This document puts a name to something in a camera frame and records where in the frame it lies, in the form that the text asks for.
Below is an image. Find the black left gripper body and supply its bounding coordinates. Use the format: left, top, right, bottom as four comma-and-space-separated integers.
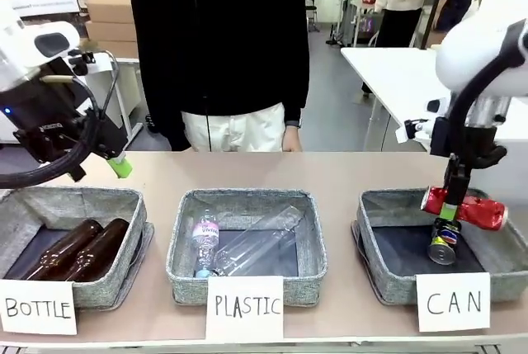
0, 56, 129, 165

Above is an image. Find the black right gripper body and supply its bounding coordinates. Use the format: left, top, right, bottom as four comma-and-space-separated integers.
452, 122, 508, 170

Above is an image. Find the crushed red can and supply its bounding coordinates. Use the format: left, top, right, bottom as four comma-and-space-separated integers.
420, 186, 510, 232

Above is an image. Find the blue Pepsi can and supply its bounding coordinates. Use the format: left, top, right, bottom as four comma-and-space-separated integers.
427, 218, 462, 267

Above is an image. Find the brown glass bottle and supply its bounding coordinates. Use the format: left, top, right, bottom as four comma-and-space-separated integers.
61, 217, 131, 283
19, 218, 104, 281

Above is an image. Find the clear plastic bottle pink label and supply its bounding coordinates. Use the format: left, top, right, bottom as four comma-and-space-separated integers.
192, 207, 221, 280

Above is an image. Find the clear plastic bottle without label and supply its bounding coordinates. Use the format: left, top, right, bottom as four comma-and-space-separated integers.
214, 205, 307, 277

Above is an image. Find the grey basket behind PLASTIC label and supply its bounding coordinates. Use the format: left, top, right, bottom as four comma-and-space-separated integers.
165, 187, 329, 306

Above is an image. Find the white paper label CAN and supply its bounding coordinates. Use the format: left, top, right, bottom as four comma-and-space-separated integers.
415, 271, 492, 333

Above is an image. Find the grey basket behind CAN label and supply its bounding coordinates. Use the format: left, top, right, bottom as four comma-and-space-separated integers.
351, 187, 528, 305

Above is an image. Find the grey basket behind BOTTLE label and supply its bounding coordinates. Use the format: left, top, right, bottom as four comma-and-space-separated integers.
0, 186, 156, 309

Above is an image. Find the person's left hand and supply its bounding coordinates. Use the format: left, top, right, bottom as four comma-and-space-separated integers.
282, 125, 303, 153

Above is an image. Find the closed flat cardboard box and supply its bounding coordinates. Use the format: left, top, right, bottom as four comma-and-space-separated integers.
92, 39, 140, 59
84, 20, 138, 42

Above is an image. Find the white side table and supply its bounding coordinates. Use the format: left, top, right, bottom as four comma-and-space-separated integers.
340, 46, 455, 153

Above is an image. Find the white box with printed label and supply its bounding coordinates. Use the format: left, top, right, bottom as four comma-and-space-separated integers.
11, 0, 80, 21

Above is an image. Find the open cardboard box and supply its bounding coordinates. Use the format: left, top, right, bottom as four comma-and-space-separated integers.
84, 0, 134, 24

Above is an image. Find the white paper label BOTTLE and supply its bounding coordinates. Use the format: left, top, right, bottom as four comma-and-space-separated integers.
0, 279, 78, 336

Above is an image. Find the person in black hoodie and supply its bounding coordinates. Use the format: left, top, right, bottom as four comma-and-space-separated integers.
129, 0, 311, 153

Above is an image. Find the white paper label PLASTIC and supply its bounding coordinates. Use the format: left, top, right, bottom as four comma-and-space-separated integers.
205, 275, 285, 341

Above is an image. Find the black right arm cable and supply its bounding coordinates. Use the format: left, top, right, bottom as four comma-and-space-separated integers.
447, 18, 528, 132

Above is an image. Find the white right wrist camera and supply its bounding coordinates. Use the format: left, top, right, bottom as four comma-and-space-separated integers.
394, 97, 450, 145

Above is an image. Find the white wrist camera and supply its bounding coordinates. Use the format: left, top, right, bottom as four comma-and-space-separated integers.
68, 50, 115, 78
394, 97, 450, 145

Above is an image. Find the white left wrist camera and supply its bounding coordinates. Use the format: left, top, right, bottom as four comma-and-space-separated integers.
68, 50, 115, 78

